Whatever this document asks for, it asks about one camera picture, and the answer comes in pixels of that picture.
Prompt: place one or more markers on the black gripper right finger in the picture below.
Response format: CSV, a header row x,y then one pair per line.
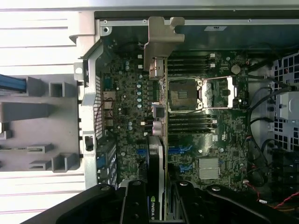
x,y
189,205

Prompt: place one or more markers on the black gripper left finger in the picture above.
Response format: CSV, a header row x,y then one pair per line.
x,y
135,205

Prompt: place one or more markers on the silver chipset heatsink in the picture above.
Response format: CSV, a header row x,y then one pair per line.
x,y
209,168

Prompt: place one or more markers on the blue expansion slot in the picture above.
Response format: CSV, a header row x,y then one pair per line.
x,y
174,150

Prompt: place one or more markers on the green motherboard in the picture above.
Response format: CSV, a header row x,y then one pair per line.
x,y
130,105

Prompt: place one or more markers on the CPU socket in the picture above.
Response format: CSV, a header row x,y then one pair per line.
x,y
182,95

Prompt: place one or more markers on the grey plastic parts rack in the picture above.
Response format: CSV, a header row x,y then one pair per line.
x,y
63,121

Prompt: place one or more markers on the silver socket cover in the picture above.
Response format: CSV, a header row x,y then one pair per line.
x,y
230,93

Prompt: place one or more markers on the silver perforated drive cage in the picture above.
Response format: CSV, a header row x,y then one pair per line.
x,y
288,107

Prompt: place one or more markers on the open dark PC case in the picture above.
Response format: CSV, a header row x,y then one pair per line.
x,y
90,70

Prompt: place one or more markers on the silver coin battery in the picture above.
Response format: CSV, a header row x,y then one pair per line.
x,y
235,69

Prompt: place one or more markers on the hard disk in blue caddy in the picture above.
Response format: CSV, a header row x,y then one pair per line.
x,y
11,84

